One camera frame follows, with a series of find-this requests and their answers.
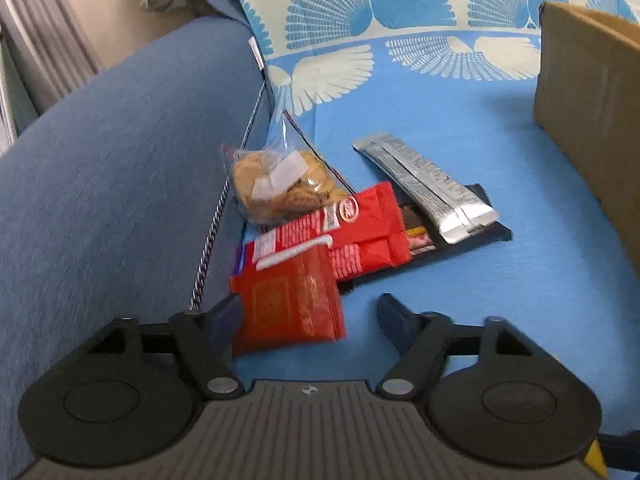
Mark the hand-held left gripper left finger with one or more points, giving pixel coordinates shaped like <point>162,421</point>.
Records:
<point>225,325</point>

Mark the red wafer wrapper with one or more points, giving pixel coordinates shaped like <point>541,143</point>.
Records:
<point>365,230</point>

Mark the blue fan-print cloth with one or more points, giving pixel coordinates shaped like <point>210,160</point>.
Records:
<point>450,110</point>

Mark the black snack wrapper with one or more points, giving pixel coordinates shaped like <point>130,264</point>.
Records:
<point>492,232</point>

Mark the brown cardboard box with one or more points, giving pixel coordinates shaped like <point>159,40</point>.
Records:
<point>590,110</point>

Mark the square red snack packet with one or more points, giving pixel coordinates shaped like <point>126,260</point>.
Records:
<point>290,300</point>

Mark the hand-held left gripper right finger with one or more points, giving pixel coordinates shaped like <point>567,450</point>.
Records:
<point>397,320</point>

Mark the grey curtain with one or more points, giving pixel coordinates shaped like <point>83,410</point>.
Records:
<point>50,35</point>

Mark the silver bar wrapper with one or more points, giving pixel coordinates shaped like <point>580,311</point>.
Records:
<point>425,180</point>

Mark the clear cookie bag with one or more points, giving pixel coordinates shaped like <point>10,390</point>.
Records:
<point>280,185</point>

